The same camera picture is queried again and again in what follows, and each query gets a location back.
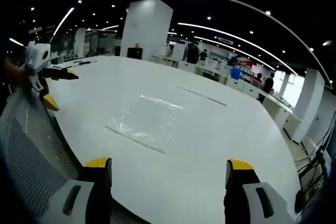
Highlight grey mesh chair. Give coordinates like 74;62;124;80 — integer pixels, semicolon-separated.
0;95;81;218

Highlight wide white pillar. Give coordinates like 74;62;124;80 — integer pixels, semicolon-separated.
120;0;174;61

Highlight blue box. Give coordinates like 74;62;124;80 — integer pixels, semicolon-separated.
230;67;243;80

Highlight clear crinkled food packaging bag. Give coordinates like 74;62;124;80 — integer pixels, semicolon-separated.
104;94;184;154

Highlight black box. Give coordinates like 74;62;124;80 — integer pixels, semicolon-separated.
127;47;144;58

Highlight black cables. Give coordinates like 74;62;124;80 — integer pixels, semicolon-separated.
293;111;336;216

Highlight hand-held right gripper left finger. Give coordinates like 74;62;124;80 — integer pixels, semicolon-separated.
43;157;113;224

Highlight narrow white pillar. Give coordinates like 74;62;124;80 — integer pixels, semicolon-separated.
291;68;327;144

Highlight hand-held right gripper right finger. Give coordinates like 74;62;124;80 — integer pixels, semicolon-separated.
223;158;297;224

